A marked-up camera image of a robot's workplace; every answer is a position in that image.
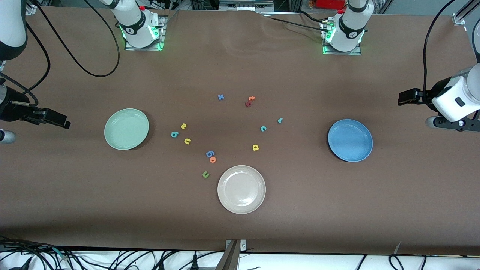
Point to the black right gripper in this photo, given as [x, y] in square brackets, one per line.
[11, 110]

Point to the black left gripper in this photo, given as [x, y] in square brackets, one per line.
[430, 93]

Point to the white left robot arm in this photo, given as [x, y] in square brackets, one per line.
[350, 26]

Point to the light green round plate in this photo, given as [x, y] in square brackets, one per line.
[126, 129]

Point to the blue round plate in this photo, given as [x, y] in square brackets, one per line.
[350, 140]

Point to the red box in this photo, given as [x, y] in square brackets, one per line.
[330, 3]

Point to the blue foam letter g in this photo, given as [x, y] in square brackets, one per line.
[209, 155]

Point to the grey metal box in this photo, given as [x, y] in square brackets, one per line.
[245, 4]

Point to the beige round plate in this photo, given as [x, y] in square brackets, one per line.
[241, 189]

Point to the brown table cover sheet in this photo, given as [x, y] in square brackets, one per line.
[240, 225]

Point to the short aluminium frame profile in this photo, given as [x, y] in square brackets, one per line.
[463, 13]

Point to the grey metal bracket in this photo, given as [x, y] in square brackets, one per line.
[230, 258]

